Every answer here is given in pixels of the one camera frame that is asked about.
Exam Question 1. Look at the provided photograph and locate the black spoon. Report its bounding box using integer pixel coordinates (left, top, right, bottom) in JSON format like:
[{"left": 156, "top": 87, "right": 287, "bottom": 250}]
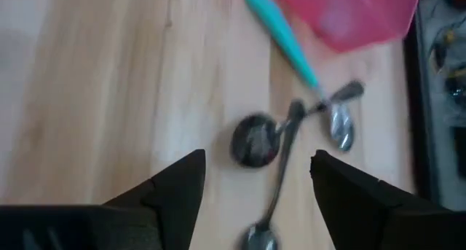
[{"left": 229, "top": 79, "right": 366, "bottom": 169}]

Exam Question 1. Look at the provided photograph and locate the teal handled spoon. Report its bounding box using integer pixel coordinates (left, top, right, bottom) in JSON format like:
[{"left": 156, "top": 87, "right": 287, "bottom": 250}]
[{"left": 243, "top": 0, "right": 356, "bottom": 152}]

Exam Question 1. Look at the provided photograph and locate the red translucent plastic bin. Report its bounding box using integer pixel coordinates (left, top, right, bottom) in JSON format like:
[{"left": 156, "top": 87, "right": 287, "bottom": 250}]
[{"left": 269, "top": 0, "right": 423, "bottom": 54}]

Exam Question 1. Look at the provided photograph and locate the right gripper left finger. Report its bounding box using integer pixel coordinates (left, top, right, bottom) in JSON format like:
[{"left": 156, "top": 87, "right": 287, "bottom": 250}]
[{"left": 0, "top": 149, "right": 207, "bottom": 250}]

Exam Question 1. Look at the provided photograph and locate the silver metal spoon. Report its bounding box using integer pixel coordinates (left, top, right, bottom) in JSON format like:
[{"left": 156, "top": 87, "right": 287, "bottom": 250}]
[{"left": 236, "top": 99, "right": 307, "bottom": 250}]

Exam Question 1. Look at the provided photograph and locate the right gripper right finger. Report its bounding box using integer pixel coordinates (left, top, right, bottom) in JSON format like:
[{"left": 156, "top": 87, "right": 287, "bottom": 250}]
[{"left": 309, "top": 149, "right": 466, "bottom": 250}]

